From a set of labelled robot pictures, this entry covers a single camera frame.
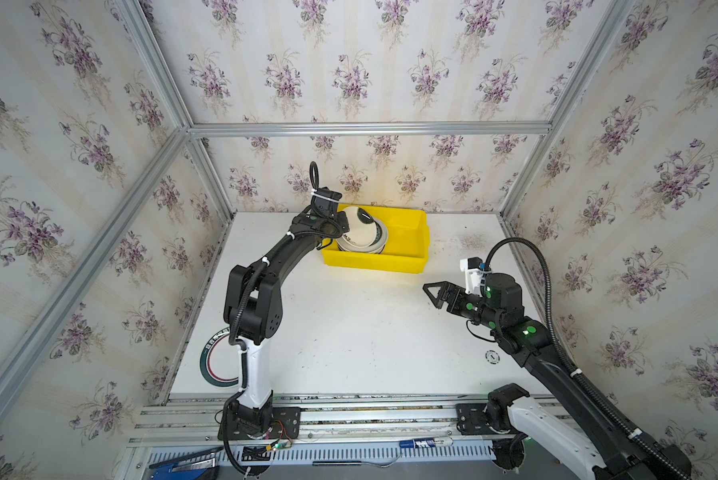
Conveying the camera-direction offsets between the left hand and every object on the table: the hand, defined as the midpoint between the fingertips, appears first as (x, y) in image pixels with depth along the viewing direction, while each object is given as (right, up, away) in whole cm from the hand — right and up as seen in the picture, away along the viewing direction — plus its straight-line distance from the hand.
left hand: (340, 218), depth 95 cm
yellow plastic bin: (+23, -10, +13) cm, 29 cm away
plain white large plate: (+11, -10, +6) cm, 16 cm away
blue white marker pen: (+22, -55, -25) cm, 65 cm away
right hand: (+24, -20, -20) cm, 37 cm away
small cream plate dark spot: (+8, -5, +5) cm, 11 cm away
